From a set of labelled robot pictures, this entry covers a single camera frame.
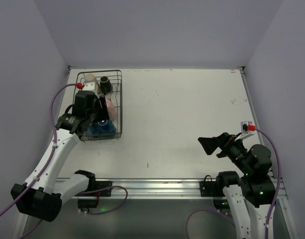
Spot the pink mug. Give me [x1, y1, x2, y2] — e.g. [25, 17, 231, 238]
[106, 98, 118, 121]

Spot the dark blue mug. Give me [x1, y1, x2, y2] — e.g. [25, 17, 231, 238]
[88, 119, 117, 135]

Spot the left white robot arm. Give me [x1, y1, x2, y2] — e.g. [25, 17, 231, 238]
[11, 90, 109, 222]

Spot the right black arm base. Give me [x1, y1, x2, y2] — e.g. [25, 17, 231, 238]
[199, 175, 229, 211]

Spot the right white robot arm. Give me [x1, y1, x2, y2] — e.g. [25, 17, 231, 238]
[198, 132, 280, 239]

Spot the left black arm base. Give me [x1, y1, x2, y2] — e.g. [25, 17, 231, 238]
[77, 181, 113, 212]

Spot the black cup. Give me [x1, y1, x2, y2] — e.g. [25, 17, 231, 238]
[100, 76, 112, 95]

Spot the beige cup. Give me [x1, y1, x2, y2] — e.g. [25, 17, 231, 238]
[84, 74, 97, 83]

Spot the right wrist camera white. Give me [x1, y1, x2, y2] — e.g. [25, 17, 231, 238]
[240, 121, 256, 138]

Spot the black wire dish rack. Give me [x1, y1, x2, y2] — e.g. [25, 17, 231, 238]
[76, 70, 123, 141]

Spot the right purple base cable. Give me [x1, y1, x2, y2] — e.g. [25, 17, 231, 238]
[186, 208, 237, 239]

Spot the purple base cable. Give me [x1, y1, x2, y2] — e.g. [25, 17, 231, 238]
[186, 208, 237, 239]
[79, 185, 129, 215]

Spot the aluminium mounting rail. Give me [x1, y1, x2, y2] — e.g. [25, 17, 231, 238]
[55, 178, 289, 200]

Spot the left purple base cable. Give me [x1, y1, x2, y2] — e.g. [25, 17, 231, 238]
[79, 185, 129, 215]

